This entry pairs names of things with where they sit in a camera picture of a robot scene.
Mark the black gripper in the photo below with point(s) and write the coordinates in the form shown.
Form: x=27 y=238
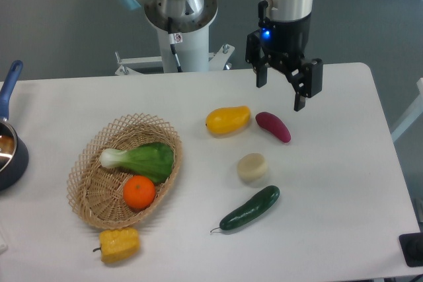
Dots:
x=283 y=44

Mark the yellow mango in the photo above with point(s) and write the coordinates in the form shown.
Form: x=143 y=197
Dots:
x=226 y=120

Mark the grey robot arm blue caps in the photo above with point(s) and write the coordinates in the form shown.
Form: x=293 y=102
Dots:
x=280 y=10

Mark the purple sweet potato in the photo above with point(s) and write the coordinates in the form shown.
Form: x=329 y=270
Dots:
x=274 y=125

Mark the beige round bun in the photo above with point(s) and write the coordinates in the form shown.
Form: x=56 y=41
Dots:
x=252 y=167

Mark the green cucumber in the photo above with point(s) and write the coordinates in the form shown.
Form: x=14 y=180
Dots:
x=256 y=206

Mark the green bok choy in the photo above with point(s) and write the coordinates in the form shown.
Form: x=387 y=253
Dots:
x=152 y=160

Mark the woven wicker basket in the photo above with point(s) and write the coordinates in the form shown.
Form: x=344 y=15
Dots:
x=95 y=193

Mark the orange tangerine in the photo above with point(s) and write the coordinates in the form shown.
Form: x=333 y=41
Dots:
x=139 y=192

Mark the black device at table edge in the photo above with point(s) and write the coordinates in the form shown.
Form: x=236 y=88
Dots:
x=411 y=245

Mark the yellow bell pepper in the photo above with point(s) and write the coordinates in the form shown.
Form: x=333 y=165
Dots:
x=117 y=245

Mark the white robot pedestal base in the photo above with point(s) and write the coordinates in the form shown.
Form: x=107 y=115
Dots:
x=183 y=32

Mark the white frame at right edge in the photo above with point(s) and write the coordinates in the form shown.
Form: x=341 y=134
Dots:
x=409 y=116

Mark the blue saucepan with handle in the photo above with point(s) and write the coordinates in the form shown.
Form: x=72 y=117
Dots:
x=14 y=153

